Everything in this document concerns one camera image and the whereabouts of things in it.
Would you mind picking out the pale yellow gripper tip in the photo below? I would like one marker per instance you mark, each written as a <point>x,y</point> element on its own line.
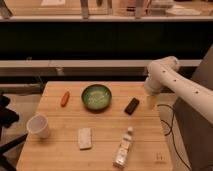
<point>151,101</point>

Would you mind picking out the black eraser block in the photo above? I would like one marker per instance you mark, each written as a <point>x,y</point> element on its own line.
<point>131,107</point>

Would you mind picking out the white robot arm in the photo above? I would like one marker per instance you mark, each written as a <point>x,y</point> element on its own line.
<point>164,73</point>

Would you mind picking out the green bowl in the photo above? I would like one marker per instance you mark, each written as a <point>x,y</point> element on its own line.
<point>96,97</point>

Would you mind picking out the clear plastic bottle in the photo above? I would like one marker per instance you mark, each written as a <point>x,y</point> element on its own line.
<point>123,149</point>

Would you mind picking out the white sponge block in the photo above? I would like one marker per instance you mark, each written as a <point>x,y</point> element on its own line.
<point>85,138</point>

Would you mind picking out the orange carrot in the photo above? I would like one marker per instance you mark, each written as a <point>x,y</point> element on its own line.
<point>65,99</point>

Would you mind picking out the white plastic cup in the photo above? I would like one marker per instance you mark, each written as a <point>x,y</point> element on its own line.
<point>38,125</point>

